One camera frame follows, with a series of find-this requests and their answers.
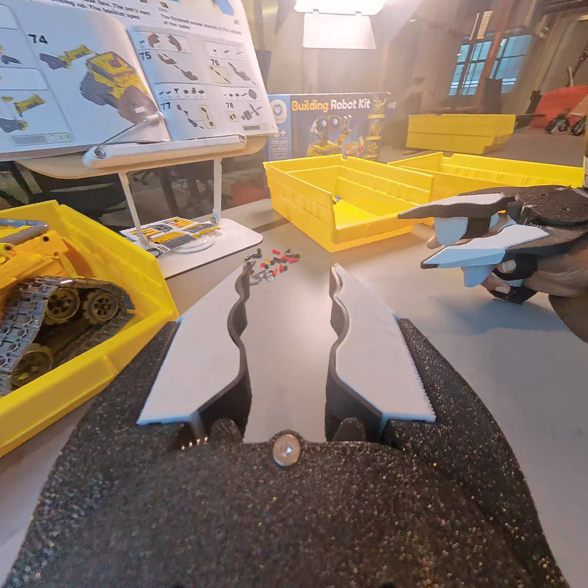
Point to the wide yellow plastic bin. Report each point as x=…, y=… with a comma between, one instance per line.
x=298, y=202

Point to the pile of small building parts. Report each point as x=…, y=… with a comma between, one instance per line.
x=271, y=266

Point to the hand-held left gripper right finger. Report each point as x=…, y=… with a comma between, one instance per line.
x=381, y=367

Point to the black office chair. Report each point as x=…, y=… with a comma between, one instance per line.
x=69, y=188

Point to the robot kit box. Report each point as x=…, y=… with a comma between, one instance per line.
x=330, y=110

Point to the printed task sheet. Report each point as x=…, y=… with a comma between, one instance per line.
x=193, y=9

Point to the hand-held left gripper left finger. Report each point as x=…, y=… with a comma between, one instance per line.
x=197, y=367

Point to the instruction booklet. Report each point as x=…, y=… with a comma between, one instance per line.
x=69, y=92

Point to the studio light panel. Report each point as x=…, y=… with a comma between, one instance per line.
x=340, y=23

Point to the yellow black sticker sheet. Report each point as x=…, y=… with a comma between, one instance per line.
x=170, y=232

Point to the deep yellow plastic bin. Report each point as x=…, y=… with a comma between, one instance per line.
x=115, y=257

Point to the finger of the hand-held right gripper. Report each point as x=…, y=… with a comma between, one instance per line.
x=459, y=204
x=482, y=250

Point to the yellow tracked toy robot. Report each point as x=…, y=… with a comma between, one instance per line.
x=55, y=303

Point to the red wheeled cart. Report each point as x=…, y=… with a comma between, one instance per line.
x=565, y=105

